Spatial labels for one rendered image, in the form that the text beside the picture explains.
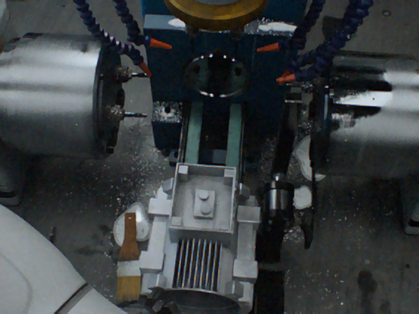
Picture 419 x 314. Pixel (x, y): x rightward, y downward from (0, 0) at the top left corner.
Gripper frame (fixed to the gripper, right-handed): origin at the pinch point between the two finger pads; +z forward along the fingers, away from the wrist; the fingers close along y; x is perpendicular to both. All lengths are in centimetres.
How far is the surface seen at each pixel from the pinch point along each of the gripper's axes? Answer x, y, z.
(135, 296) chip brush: 6.2, 7.7, 30.8
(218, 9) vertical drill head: -46.2, -6.8, 0.0
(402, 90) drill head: -38, -40, 15
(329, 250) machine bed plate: -5, -33, 38
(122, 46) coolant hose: -41.9, 10.4, 12.3
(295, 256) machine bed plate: -3.6, -25.3, 37.2
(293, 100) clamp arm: -32.9, -19.5, 2.2
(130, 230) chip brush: -6.5, 11.0, 38.0
